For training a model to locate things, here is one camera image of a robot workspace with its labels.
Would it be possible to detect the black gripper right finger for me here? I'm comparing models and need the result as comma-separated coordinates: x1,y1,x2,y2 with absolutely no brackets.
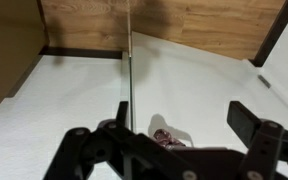
226,100,288,180

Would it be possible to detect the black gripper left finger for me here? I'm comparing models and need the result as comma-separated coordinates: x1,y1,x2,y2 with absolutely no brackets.
43,100,198,180

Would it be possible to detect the dark red cloth wrap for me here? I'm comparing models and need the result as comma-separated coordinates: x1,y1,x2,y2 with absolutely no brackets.
153,128,187,150

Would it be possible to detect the dark wooden baseboard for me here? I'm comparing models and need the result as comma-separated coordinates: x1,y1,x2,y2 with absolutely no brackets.
38,45,124,60
249,0,288,68

